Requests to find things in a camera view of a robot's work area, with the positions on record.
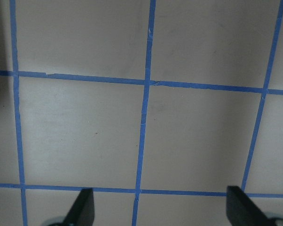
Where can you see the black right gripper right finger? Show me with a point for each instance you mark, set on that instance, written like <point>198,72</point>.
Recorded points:
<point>242,211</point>

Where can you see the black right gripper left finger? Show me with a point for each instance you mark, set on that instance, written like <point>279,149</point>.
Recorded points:
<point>82,212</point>

